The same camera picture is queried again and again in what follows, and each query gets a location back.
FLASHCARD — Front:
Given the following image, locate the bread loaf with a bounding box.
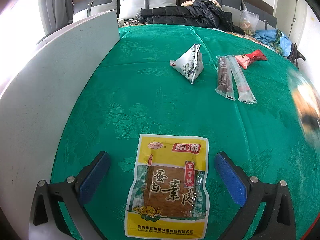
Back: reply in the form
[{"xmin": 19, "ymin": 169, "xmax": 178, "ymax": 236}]
[{"xmin": 287, "ymin": 69, "xmax": 319, "ymax": 148}]

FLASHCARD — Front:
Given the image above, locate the black puffer jacket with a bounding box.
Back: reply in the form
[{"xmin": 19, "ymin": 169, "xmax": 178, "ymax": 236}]
[{"xmin": 137, "ymin": 0, "xmax": 245, "ymax": 35}]

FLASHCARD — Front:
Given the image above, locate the green satin cloth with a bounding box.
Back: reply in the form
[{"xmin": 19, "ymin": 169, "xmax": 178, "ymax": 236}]
[{"xmin": 51, "ymin": 25, "xmax": 319, "ymax": 239}]

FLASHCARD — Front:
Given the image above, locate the clear plastic bag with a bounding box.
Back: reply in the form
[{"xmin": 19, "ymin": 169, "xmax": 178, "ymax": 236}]
[{"xmin": 240, "ymin": 10, "xmax": 259, "ymax": 36}]

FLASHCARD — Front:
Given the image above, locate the grey cushion far left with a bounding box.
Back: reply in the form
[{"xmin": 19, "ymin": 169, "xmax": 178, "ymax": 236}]
[{"xmin": 73, "ymin": 0, "xmax": 117, "ymax": 22}]

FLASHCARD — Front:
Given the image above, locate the grey curtain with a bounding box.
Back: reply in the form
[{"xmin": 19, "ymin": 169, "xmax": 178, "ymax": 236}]
[{"xmin": 38, "ymin": 0, "xmax": 73, "ymax": 35}]

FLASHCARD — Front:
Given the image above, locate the yellow tofu snack packet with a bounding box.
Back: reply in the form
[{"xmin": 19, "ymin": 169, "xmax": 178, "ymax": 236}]
[{"xmin": 124, "ymin": 134, "xmax": 210, "ymax": 239}]

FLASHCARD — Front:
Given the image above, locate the grey cushion far right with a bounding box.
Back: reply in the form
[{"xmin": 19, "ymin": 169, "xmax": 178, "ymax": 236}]
[{"xmin": 242, "ymin": 1, "xmax": 277, "ymax": 30}]

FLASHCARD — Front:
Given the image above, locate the white triangular snack pouch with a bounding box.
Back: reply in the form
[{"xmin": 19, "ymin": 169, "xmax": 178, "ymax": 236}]
[{"xmin": 170, "ymin": 43, "xmax": 204, "ymax": 85}]

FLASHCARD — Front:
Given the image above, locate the blue clothes pile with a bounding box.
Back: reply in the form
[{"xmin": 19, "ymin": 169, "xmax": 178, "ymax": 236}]
[{"xmin": 253, "ymin": 29, "xmax": 291, "ymax": 57}]

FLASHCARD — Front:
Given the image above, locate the dark sausage stick packet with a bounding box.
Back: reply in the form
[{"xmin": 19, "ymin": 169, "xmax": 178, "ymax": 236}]
[{"xmin": 215, "ymin": 56, "xmax": 235, "ymax": 101}]

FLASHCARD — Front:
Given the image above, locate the red snack bar wrapper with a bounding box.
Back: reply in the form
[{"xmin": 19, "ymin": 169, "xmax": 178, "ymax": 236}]
[{"xmin": 235, "ymin": 49, "xmax": 267, "ymax": 69}]

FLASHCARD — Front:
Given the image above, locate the white cardboard box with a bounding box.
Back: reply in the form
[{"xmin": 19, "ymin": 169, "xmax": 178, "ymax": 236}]
[{"xmin": 1, "ymin": 11, "xmax": 119, "ymax": 239}]

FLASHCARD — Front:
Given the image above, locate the clear long stick packet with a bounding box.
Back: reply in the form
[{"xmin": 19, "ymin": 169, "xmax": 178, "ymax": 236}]
[{"xmin": 226, "ymin": 55, "xmax": 257, "ymax": 104}]

